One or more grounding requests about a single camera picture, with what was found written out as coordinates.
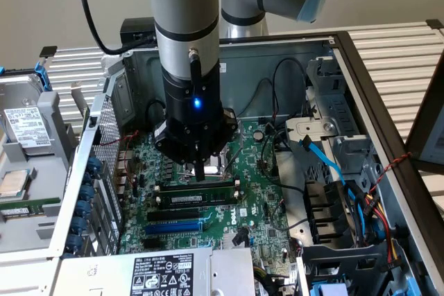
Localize silver power supply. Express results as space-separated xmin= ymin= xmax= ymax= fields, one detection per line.
xmin=51 ymin=246 xmax=257 ymax=296

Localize grey parts rack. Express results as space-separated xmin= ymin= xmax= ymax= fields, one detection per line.
xmin=0 ymin=67 xmax=81 ymax=254

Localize blue expansion slot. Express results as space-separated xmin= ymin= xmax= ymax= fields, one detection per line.
xmin=144 ymin=218 xmax=205 ymax=237

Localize short black expansion slot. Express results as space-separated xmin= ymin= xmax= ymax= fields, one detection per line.
xmin=142 ymin=238 xmax=167 ymax=251

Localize silver CPU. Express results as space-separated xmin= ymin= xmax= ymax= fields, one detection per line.
xmin=0 ymin=169 xmax=31 ymax=200

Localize blue disk carrier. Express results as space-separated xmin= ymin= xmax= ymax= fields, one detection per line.
xmin=0 ymin=61 xmax=53 ymax=93

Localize green motherboard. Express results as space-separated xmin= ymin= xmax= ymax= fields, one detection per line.
xmin=117 ymin=117 xmax=301 ymax=276

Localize silver chipset heatsink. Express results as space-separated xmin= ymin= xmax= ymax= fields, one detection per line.
xmin=222 ymin=232 xmax=253 ymax=249

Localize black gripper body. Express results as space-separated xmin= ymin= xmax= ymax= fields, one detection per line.
xmin=162 ymin=62 xmax=226 ymax=145

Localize blue flat disk wire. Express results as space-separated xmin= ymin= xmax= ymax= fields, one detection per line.
xmin=298 ymin=135 xmax=348 ymax=186

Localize black case side panel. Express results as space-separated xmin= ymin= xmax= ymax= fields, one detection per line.
xmin=404 ymin=55 xmax=444 ymax=174

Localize silver hard disk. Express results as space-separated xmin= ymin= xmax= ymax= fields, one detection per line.
xmin=0 ymin=73 xmax=56 ymax=157

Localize red yellow wire bundle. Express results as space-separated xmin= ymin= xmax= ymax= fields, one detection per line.
xmin=346 ymin=184 xmax=405 ymax=275

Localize blue card retainer strip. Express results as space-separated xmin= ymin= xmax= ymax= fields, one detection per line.
xmin=67 ymin=156 xmax=102 ymax=257

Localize CPU socket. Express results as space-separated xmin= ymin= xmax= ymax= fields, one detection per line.
xmin=176 ymin=155 xmax=234 ymax=183

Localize thin metal locking lever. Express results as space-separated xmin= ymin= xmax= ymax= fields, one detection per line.
xmin=176 ymin=169 xmax=232 ymax=177

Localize red black twisted wire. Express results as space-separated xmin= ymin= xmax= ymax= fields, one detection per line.
xmin=367 ymin=151 xmax=414 ymax=195

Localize silver disk bay cage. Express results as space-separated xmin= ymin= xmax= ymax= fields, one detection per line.
xmin=284 ymin=55 xmax=382 ymax=186

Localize open PC case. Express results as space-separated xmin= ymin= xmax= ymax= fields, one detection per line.
xmin=46 ymin=31 xmax=444 ymax=296

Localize thin red wire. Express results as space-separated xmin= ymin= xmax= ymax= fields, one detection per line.
xmin=99 ymin=130 xmax=144 ymax=148

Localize black box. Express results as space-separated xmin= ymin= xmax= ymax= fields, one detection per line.
xmin=119 ymin=17 xmax=157 ymax=46

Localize long black expansion slot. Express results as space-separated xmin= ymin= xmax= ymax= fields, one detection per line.
xmin=146 ymin=207 xmax=201 ymax=223

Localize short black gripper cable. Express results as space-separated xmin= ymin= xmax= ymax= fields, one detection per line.
xmin=188 ymin=49 xmax=204 ymax=101

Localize graphics card metal bracket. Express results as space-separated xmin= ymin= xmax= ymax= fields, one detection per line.
xmin=70 ymin=80 xmax=92 ymax=129

